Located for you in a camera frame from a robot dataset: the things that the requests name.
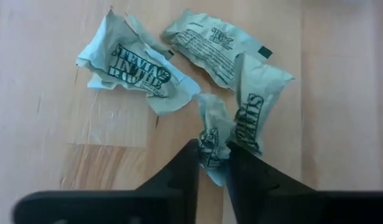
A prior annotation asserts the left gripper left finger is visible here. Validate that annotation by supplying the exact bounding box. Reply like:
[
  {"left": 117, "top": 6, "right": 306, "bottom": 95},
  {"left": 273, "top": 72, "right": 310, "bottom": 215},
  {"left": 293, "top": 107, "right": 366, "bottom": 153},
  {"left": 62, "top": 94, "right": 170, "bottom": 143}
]
[{"left": 135, "top": 139, "right": 200, "bottom": 224}]

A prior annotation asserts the green Stevia sweetener packet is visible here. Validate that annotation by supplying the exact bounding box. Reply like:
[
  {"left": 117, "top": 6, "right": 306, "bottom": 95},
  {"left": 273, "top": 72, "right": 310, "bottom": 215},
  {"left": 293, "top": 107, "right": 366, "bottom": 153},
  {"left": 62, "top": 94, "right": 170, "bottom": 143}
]
[
  {"left": 161, "top": 8, "right": 274, "bottom": 91},
  {"left": 75, "top": 9, "right": 201, "bottom": 116},
  {"left": 196, "top": 52, "right": 295, "bottom": 187}
]

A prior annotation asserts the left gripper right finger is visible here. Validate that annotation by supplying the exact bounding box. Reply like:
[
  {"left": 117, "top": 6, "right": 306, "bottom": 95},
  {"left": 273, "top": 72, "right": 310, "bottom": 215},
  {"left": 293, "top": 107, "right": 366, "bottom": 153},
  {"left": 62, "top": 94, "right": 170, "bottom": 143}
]
[{"left": 226, "top": 141, "right": 316, "bottom": 224}]

